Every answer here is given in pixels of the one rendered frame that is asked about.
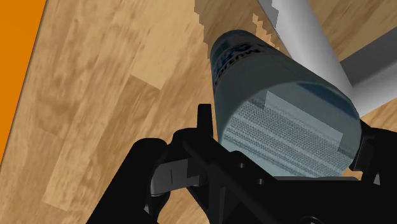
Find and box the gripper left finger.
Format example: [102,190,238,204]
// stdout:
[86,104,275,224]

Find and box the pale blue labelled bottle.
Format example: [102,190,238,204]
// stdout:
[209,29,363,178]

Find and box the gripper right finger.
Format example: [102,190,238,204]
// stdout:
[349,119,397,188]

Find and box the white table frame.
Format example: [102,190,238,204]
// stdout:
[256,0,397,118]

